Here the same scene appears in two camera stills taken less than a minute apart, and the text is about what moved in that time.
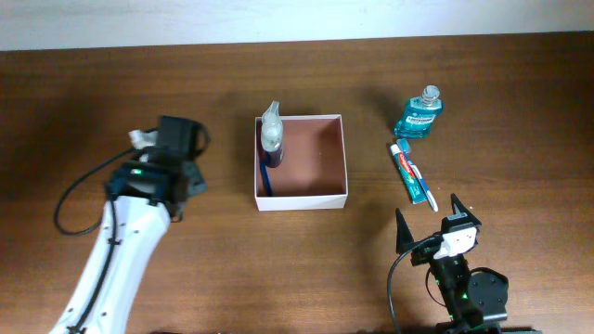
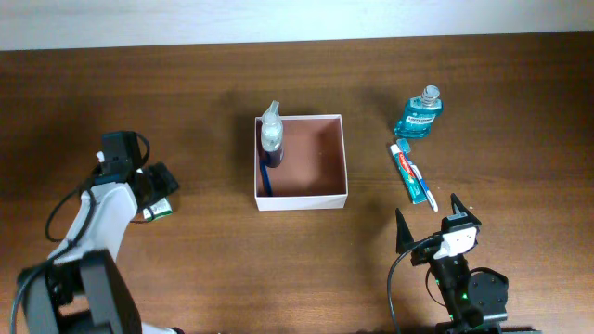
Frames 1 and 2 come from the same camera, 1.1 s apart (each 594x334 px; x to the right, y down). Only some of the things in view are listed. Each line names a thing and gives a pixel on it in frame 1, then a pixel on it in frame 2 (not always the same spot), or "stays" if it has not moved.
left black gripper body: x=201 y=184 to x=161 y=182
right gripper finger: x=404 y=238 stays
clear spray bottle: x=272 y=129 stays
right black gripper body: x=424 y=254 stays
